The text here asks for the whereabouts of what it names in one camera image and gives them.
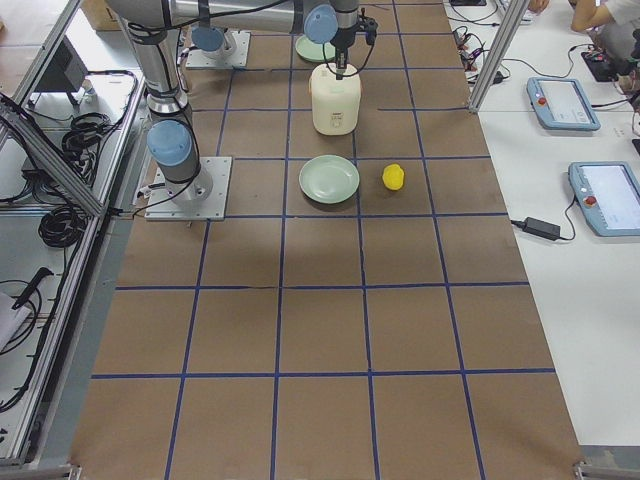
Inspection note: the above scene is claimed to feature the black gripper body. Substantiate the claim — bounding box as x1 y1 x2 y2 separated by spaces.
332 12 378 50

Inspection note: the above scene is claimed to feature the white rice cooker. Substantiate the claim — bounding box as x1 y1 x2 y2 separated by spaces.
309 62 361 136

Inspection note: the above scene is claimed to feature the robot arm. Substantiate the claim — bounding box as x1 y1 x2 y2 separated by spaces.
191 27 237 57
107 1 378 121

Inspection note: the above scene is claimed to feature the green plate left side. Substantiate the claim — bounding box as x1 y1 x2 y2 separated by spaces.
295 36 325 63

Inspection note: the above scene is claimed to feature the green plate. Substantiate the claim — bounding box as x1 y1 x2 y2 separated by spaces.
299 155 360 204
295 36 325 63

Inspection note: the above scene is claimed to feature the green plate right side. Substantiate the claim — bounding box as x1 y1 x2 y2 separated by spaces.
299 155 360 204

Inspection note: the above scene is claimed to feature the yellow toy lemon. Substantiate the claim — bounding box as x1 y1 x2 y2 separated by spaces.
382 163 405 191

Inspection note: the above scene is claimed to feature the blue teach pendant far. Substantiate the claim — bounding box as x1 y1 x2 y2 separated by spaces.
526 77 601 132

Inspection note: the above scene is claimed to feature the blue teach pendant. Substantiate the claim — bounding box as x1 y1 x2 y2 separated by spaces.
526 77 601 132
568 161 639 237

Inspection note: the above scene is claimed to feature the black power adapter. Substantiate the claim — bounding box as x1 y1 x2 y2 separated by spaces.
522 217 561 241

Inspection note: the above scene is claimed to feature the blue teach pendant near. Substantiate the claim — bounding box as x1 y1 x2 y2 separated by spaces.
568 161 639 237

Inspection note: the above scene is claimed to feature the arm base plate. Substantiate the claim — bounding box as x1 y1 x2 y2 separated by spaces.
143 156 232 221
186 27 250 70

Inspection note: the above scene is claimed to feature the aluminium frame post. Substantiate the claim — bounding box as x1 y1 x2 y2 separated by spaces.
468 0 528 113

